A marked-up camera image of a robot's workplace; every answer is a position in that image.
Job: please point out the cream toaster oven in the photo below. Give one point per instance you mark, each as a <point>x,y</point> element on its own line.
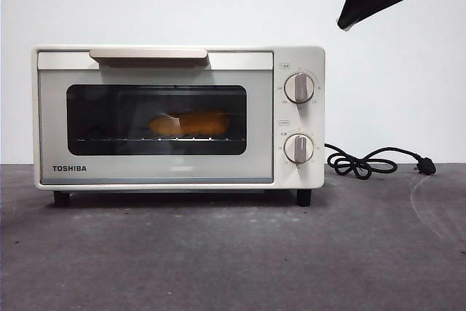
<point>298,56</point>

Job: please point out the cream temperature knob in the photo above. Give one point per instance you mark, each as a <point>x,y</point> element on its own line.
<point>299,88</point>

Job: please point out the cream timer knob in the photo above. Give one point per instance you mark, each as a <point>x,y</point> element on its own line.
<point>299,149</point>

